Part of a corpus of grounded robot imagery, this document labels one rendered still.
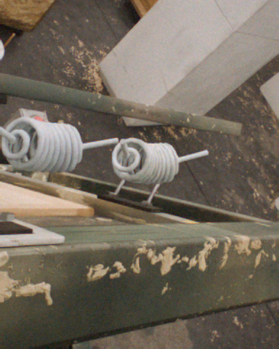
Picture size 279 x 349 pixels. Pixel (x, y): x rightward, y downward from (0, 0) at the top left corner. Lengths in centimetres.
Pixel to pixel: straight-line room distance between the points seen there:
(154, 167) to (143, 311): 23
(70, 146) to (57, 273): 19
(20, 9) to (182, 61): 110
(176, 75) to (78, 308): 335
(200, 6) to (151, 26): 41
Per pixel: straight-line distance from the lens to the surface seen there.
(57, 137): 68
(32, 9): 386
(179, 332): 350
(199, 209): 155
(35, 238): 55
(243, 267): 81
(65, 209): 137
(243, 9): 366
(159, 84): 396
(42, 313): 56
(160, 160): 82
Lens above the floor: 227
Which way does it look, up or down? 35 degrees down
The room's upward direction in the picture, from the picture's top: 51 degrees clockwise
